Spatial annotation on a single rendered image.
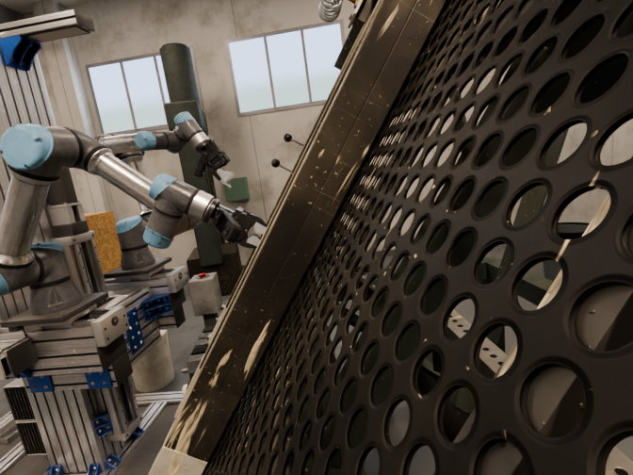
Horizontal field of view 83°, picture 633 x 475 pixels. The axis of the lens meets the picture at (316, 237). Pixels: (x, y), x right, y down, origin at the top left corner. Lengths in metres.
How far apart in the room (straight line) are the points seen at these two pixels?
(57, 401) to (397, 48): 1.82
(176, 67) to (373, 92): 4.23
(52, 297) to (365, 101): 1.25
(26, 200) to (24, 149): 0.15
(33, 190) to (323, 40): 4.41
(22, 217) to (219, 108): 4.28
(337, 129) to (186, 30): 5.28
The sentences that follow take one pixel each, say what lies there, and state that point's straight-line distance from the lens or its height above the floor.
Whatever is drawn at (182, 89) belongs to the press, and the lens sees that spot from 4.61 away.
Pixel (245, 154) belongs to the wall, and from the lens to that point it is 5.21.
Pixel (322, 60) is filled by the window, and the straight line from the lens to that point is 5.16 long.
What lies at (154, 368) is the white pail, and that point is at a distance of 2.88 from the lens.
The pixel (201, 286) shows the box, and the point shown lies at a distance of 1.83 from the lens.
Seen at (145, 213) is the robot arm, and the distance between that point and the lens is 1.94.
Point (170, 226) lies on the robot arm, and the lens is 1.02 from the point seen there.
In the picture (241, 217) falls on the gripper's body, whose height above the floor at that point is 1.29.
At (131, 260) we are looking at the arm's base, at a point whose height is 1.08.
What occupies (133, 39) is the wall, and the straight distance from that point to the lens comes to 6.01.
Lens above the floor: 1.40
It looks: 11 degrees down
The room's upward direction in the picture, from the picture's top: 8 degrees counter-clockwise
